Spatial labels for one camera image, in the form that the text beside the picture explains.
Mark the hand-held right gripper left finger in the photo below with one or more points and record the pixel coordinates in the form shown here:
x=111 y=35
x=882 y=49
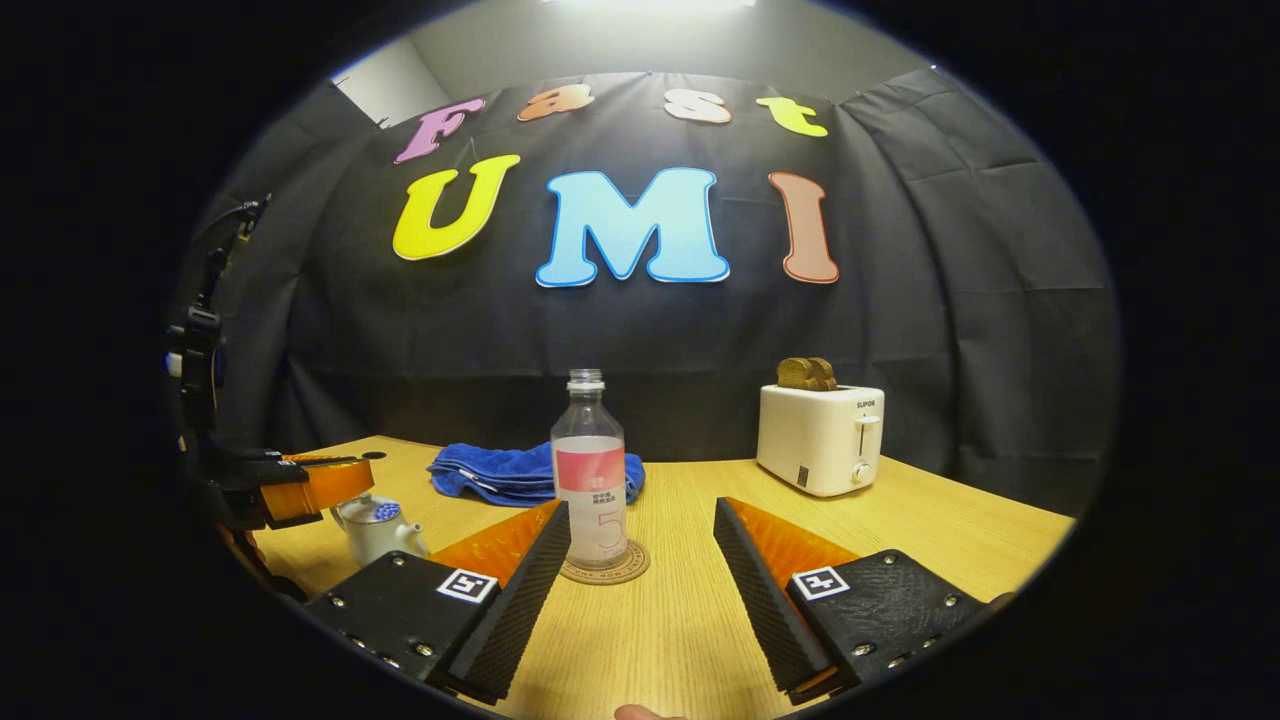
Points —
x=515 y=590

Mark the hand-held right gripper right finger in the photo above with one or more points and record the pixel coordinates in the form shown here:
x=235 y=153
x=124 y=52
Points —
x=765 y=600

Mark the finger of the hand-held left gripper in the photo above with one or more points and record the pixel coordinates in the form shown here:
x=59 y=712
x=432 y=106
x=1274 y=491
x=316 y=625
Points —
x=300 y=460
x=320 y=490

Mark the white ceramic teacup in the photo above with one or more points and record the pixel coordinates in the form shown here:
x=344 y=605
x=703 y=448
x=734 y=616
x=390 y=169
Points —
x=375 y=540

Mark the round cork coaster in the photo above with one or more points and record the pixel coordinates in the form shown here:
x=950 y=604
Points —
x=630 y=568

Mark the clear water bottle pink label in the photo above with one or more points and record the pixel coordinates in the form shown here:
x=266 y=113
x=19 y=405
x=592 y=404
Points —
x=590 y=470

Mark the folded blue towel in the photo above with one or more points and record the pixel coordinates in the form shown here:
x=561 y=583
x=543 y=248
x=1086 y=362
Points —
x=490 y=472

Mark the white toaster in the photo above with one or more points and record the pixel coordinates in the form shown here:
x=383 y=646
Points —
x=815 y=440

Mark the brown toast slice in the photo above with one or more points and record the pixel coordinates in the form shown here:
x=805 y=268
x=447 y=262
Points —
x=824 y=374
x=793 y=374

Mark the black backdrop cloth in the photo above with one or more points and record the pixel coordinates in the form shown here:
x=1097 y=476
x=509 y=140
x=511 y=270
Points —
x=900 y=300

